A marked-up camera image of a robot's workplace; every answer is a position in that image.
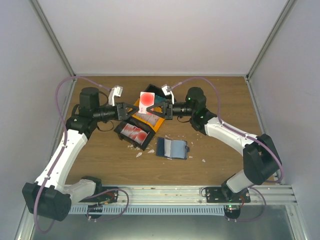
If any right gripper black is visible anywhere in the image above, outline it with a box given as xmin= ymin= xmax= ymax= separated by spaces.
xmin=147 ymin=99 xmax=195 ymax=121

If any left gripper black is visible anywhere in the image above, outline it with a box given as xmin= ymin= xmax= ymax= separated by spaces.
xmin=93 ymin=102 xmax=139 ymax=122

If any red circle white card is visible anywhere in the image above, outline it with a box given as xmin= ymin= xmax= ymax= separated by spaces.
xmin=138 ymin=91 xmax=155 ymax=114

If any black bin with red cards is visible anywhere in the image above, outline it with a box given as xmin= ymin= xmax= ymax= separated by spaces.
xmin=113 ymin=118 xmax=156 ymax=151

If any navy blue card holder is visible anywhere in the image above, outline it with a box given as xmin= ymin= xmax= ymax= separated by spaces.
xmin=155 ymin=137 xmax=190 ymax=160

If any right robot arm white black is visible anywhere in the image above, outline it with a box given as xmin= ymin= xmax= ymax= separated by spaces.
xmin=146 ymin=87 xmax=283 ymax=203

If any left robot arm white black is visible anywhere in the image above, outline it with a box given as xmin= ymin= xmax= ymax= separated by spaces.
xmin=22 ymin=85 xmax=139 ymax=222

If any teal card stack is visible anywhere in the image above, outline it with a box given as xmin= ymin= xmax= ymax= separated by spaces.
xmin=154 ymin=95 xmax=166 ymax=104

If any white vip card stack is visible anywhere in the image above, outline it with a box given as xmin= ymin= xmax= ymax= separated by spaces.
xmin=141 ymin=114 xmax=160 ymax=126

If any black bin with teal cards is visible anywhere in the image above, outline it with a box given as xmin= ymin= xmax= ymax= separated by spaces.
xmin=144 ymin=84 xmax=165 ymax=98

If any orange bin with cards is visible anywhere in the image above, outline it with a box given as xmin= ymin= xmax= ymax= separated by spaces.
xmin=132 ymin=93 xmax=165 ymax=132

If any red white card stack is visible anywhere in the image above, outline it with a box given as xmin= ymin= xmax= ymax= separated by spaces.
xmin=120 ymin=123 xmax=149 ymax=145

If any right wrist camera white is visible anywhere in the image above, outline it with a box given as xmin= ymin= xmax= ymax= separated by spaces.
xmin=161 ymin=84 xmax=175 ymax=104

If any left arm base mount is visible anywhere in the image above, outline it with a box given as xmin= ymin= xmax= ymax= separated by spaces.
xmin=79 ymin=186 xmax=119 ymax=205

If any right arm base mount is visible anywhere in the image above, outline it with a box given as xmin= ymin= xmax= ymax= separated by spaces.
xmin=200 ymin=186 xmax=251 ymax=204

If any slotted cable duct grey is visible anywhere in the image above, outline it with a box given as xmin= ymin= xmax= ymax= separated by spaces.
xmin=67 ymin=205 xmax=226 ymax=216

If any aluminium rail frame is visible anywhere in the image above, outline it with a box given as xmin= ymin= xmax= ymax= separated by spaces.
xmin=118 ymin=185 xmax=297 ymax=205

